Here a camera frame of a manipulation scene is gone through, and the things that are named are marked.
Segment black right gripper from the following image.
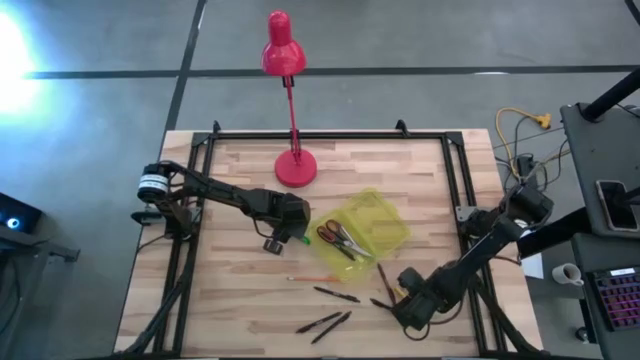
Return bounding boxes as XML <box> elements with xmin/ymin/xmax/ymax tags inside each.
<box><xmin>369</xmin><ymin>267</ymin><xmax>444</xmax><ymax>332</ymax></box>

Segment black pen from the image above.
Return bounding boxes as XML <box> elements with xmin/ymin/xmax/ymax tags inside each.
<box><xmin>294</xmin><ymin>311</ymin><xmax>344</xmax><ymax>335</ymax></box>
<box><xmin>310</xmin><ymin>310</ymin><xmax>353</xmax><ymax>346</ymax></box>
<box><xmin>376</xmin><ymin>262</ymin><xmax>397</xmax><ymax>305</ymax></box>
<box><xmin>313</xmin><ymin>285</ymin><xmax>362</xmax><ymax>304</ymax></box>

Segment red-handled scissors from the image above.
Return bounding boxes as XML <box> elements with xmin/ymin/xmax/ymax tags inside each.
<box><xmin>315</xmin><ymin>218</ymin><xmax>374</xmax><ymax>262</ymax></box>

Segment orange pencil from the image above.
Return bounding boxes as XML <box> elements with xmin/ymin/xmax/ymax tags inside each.
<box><xmin>286</xmin><ymin>275</ymin><xmax>342</xmax><ymax>284</ymax></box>

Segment translucent yellow-green supply box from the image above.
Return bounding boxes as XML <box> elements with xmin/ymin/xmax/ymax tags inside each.
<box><xmin>308</xmin><ymin>187</ymin><xmax>413</xmax><ymax>282</ymax></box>

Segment red desk lamp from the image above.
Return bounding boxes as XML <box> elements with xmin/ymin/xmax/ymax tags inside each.
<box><xmin>260</xmin><ymin>10</ymin><xmax>319</xmax><ymax>189</ymax></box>

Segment white paper sheet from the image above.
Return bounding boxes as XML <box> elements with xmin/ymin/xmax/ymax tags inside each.
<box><xmin>519</xmin><ymin>252</ymin><xmax>546</xmax><ymax>280</ymax></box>

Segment white mug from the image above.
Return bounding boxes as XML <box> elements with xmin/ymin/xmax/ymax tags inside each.
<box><xmin>551</xmin><ymin>262</ymin><xmax>586</xmax><ymax>288</ymax></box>

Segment black power adapter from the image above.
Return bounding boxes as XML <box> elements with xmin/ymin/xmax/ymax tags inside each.
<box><xmin>514</xmin><ymin>153</ymin><xmax>540</xmax><ymax>192</ymax></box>

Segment backlit keyboard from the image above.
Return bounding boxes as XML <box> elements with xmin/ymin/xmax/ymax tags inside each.
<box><xmin>589</xmin><ymin>266</ymin><xmax>640</xmax><ymax>332</ymax></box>

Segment black smartphone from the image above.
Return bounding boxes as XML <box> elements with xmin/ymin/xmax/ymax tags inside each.
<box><xmin>595</xmin><ymin>179</ymin><xmax>640</xmax><ymax>233</ymax></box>

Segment grey side desk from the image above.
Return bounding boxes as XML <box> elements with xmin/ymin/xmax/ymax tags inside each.
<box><xmin>559</xmin><ymin>102</ymin><xmax>640</xmax><ymax>240</ymax></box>

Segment black device with blue light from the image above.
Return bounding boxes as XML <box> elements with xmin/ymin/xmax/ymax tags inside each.
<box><xmin>0</xmin><ymin>191</ymin><xmax>44</xmax><ymax>235</ymax></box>

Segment black pole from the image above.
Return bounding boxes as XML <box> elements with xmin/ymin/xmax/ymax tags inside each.
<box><xmin>581</xmin><ymin>67</ymin><xmax>640</xmax><ymax>124</ymax></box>

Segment black metal table frame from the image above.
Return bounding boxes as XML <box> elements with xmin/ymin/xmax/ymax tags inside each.
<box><xmin>113</xmin><ymin>119</ymin><xmax>546</xmax><ymax>360</ymax></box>

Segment yellow extension cable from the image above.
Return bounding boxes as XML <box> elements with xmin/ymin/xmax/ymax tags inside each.
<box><xmin>494</xmin><ymin>107</ymin><xmax>554</xmax><ymax>179</ymax></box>

